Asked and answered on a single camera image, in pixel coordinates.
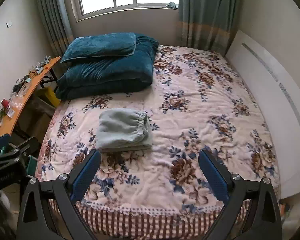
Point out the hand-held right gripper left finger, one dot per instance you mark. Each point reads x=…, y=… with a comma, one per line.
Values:
x=86, y=175

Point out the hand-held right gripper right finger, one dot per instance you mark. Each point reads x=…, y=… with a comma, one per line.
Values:
x=213, y=177

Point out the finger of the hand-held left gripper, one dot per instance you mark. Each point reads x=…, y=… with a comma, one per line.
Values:
x=17, y=152
x=0, y=141

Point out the light green pants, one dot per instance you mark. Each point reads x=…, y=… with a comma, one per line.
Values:
x=120, y=130

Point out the green and white rack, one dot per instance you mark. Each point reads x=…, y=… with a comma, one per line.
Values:
x=32, y=167

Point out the small red desk item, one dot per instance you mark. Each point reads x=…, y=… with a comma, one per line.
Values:
x=5, y=103

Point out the wooden desk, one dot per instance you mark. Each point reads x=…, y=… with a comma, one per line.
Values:
x=27, y=97

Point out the yellow box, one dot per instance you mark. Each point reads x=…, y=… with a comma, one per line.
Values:
x=50, y=96

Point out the floral bed blanket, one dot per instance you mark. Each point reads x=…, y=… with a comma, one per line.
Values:
x=190, y=105

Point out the orange floor items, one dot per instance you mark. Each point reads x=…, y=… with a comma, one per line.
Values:
x=286, y=207

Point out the small white desk items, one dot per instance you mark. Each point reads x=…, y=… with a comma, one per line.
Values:
x=41, y=65

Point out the dark blue folded quilt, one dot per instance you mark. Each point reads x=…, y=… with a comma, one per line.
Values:
x=110, y=77

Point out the white bed headboard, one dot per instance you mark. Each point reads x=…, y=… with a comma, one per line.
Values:
x=252, y=67

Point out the dark blue pillow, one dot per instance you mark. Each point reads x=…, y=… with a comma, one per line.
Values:
x=97, y=46

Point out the small grey-blue windowsill object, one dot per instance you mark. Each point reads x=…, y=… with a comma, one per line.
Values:
x=172, y=4

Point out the white wall switch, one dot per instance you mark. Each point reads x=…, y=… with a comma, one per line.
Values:
x=9, y=25

